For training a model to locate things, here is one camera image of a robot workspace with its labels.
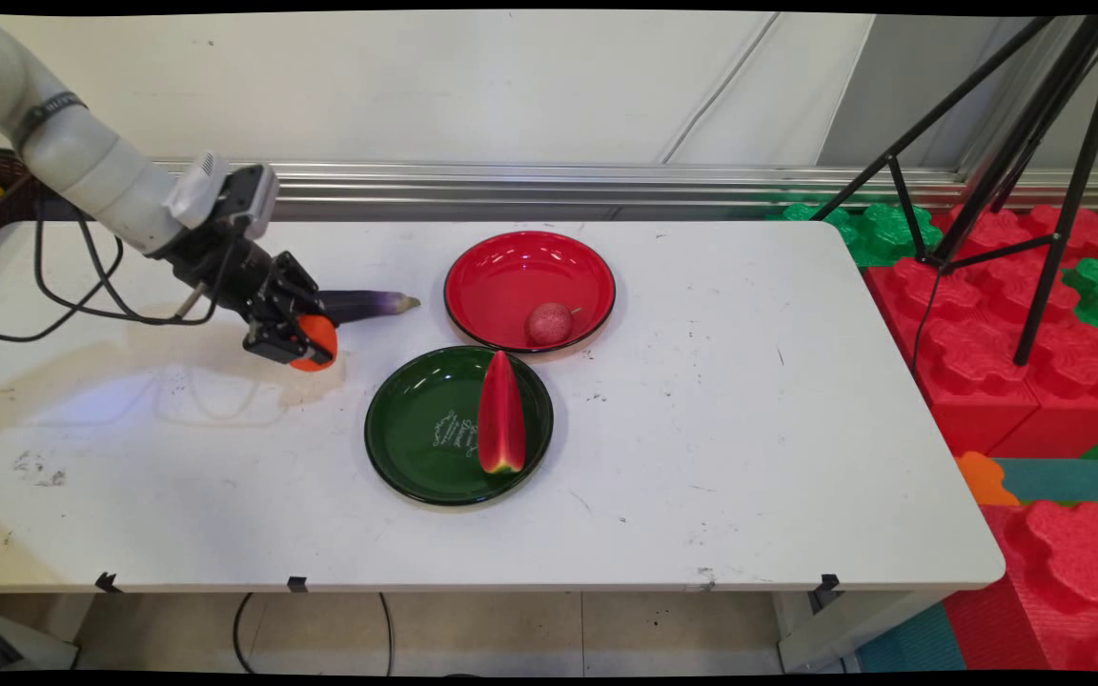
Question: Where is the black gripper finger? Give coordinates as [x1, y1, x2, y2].
[261, 251, 337, 323]
[242, 322, 335, 370]

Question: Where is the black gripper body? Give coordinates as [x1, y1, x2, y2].
[151, 225, 295, 323]

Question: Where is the orange toy carrot piece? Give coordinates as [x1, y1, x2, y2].
[288, 313, 340, 373]

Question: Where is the purple toy eggplant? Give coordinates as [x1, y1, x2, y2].
[315, 290, 422, 328]

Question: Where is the dark green plate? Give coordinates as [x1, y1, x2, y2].
[364, 345, 555, 507]

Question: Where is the red plate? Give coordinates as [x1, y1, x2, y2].
[443, 230, 618, 354]

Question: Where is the toy watermelon slice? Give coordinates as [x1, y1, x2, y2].
[477, 350, 528, 475]

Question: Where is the red toy lychee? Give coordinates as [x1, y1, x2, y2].
[524, 302, 577, 347]

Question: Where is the white table leg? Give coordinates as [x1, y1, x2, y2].
[776, 588, 952, 674]

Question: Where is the red foam block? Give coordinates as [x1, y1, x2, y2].
[930, 203, 1098, 270]
[864, 255, 1043, 457]
[987, 310, 1098, 460]
[942, 499, 1098, 674]

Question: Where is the orange foam block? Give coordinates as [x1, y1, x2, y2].
[953, 451, 1023, 508]

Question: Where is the black tripod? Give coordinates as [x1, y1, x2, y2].
[811, 13, 1098, 369]

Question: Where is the teal foam mat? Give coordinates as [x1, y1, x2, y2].
[992, 457, 1098, 504]

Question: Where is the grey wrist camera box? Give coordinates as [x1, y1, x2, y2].
[162, 151, 280, 241]

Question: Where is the black floor cable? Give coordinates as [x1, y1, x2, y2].
[231, 592, 397, 677]

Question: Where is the aluminium wall rail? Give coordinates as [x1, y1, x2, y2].
[153, 160, 1098, 212]

